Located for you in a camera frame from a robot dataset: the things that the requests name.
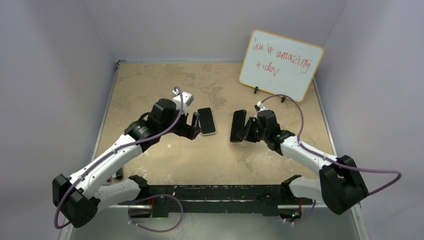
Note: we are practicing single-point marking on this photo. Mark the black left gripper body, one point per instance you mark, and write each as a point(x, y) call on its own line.
point(180, 128)

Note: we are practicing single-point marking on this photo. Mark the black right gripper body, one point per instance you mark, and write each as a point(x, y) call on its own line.
point(262, 134)

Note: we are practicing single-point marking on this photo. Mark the pale pink phone case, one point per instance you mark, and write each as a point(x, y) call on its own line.
point(207, 121)

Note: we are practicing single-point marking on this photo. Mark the black smartphone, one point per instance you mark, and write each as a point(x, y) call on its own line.
point(206, 120)

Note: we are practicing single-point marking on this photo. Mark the black phone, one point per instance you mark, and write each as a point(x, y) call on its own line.
point(238, 126)

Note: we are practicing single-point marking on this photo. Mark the black phone case with camera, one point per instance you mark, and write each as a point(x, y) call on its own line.
point(238, 126)

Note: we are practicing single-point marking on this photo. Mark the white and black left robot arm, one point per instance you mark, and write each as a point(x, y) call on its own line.
point(81, 195)

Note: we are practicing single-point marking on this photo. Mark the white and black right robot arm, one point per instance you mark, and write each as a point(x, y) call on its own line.
point(339, 186)

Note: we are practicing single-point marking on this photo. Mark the whiteboard with red writing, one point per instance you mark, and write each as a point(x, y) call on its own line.
point(277, 64)

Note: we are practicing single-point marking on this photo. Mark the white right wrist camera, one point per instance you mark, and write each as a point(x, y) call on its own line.
point(259, 106)

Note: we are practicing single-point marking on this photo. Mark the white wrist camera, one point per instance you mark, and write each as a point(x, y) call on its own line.
point(259, 106)
point(182, 97)

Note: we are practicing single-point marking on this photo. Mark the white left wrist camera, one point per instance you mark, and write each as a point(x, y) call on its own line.
point(182, 97)

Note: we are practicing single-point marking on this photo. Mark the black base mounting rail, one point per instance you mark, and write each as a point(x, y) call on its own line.
point(269, 200)

